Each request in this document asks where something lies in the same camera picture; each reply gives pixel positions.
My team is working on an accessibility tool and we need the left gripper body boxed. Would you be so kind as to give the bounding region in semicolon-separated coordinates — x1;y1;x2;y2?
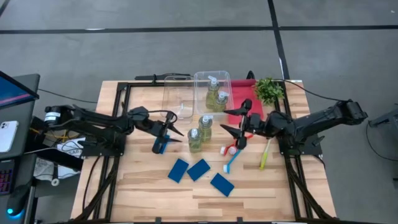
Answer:
145;112;175;154

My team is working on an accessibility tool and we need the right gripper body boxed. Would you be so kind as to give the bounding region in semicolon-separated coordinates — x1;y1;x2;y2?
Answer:
236;99;265;150

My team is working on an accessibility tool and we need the blue rectangular sponge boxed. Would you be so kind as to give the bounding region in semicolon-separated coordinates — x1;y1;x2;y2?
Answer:
167;157;190;184
157;134;171;156
210;172;236;198
186;158;211;182

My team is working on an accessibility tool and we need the red dish brush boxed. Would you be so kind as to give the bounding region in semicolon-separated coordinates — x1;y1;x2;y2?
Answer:
219;133;254;156

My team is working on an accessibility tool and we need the blue dish brush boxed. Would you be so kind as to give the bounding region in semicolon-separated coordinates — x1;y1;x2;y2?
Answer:
222;149;243;174

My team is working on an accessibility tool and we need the yellow-green dish brush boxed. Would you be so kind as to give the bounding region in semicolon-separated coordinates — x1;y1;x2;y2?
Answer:
259;138;274;170

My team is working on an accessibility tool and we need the red plastic bin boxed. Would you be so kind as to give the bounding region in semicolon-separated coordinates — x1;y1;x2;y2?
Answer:
228;78;265;125

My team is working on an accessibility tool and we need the thin clear acrylic bin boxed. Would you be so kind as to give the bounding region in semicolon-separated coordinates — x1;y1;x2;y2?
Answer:
160;75;196;121

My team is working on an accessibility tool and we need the artificial green plant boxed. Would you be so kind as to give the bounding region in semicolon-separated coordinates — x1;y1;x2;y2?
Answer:
254;77;285;106

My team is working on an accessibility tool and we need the frosted plastic rimmed container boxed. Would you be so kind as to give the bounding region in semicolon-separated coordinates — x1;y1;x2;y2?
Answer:
193;70;234;116

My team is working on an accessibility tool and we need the black clamp bar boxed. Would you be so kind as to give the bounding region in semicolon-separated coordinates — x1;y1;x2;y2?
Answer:
134;73;191;82

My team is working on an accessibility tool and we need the white plastic bag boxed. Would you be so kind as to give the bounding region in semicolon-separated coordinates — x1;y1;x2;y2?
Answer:
55;138;83;158

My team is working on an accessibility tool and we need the white cloth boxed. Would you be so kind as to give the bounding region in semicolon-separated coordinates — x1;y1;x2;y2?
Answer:
32;157;78;187

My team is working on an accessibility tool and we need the black computer desk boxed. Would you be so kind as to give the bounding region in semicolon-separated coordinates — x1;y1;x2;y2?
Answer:
0;73;41;224

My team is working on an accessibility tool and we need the grey office chair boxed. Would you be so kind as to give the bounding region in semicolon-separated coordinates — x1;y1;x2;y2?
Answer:
368;104;398;131

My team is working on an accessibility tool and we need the white smartphone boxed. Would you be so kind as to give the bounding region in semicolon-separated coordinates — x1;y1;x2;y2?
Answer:
0;120;19;153

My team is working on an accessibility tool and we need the computer monitor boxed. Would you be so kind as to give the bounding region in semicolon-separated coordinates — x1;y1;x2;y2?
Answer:
0;70;40;110

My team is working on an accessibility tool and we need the black lit computer mouse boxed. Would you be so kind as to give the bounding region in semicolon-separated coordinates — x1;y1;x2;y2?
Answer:
6;185;31;216

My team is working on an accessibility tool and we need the black backlit keyboard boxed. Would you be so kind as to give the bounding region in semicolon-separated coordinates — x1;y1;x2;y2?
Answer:
0;160;15;196

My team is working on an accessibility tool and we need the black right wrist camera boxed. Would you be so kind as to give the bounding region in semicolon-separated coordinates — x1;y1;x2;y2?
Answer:
249;113;264;128

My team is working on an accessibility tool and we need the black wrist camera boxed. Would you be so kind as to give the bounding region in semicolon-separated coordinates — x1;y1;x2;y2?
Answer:
249;113;264;128
127;106;150;124

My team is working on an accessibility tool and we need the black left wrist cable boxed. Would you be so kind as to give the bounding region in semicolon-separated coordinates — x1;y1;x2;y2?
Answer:
146;110;178;125

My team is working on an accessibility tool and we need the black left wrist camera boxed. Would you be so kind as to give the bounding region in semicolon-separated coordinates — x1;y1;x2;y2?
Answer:
127;106;150;124

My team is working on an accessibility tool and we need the black aluminium table frame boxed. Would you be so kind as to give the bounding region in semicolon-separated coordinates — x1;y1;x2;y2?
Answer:
74;81;337;223

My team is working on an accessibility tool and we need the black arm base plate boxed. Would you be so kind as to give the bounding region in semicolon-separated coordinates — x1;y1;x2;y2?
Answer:
278;133;323;156
81;133;127;157

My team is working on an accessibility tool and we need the black floor cable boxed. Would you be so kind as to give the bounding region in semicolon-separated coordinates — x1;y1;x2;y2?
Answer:
37;88;99;104
365;123;398;162

